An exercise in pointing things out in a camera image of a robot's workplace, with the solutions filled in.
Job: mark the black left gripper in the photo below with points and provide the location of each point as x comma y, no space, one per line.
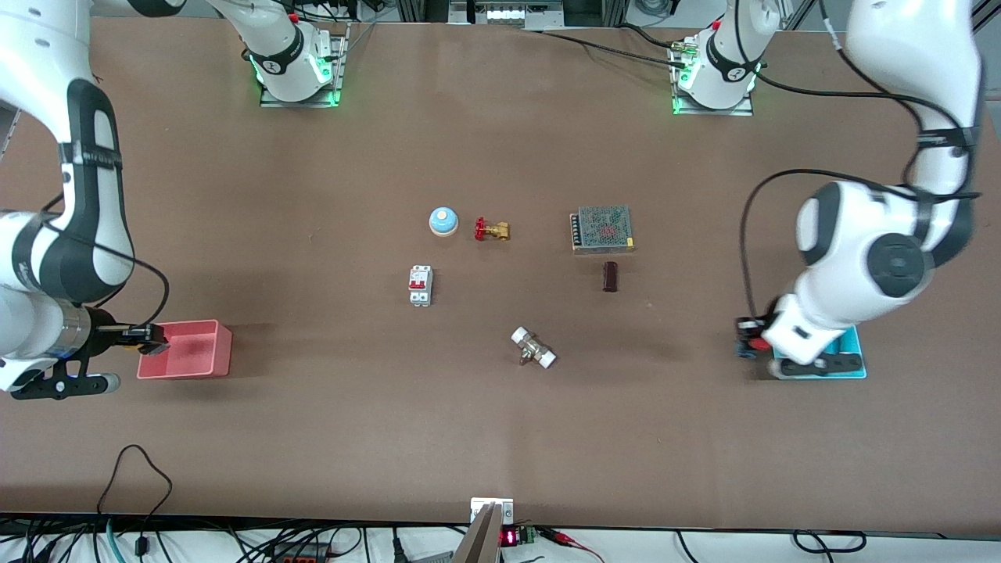
747,336

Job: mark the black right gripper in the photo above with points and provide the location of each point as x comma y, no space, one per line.
104,337

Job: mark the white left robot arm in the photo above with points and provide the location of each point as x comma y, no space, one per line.
868,258

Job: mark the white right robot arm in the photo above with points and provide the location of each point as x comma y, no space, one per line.
86,234

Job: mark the pink plastic bin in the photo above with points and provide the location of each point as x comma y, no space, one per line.
199,360

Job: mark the cyan plastic bin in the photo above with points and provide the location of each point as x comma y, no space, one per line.
854,348

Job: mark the dark brown small block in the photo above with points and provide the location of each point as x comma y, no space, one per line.
610,276

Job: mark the metal mesh power supply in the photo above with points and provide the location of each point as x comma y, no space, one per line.
602,229

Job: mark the white-capped metal valve fitting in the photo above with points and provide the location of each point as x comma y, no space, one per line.
533,348

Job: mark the black power strip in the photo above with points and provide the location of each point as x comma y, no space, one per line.
301,554

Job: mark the red clip lead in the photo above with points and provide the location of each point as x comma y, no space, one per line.
571,541

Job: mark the white circuit breaker red switches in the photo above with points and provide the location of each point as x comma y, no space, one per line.
420,285

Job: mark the red digit display module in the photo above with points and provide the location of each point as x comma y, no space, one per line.
510,538

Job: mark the blue round bell button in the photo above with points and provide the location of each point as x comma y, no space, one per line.
443,221

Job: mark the white rack device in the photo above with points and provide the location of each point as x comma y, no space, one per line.
504,12

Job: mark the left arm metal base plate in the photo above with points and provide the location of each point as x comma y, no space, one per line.
749,108

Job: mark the silver camera mount bracket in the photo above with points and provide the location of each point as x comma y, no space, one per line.
507,510

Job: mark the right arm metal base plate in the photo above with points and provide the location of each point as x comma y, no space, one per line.
336,74

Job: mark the grey camera pole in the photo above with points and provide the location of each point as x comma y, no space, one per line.
478,541

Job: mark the aluminium frame profile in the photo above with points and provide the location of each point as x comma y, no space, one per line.
987,12

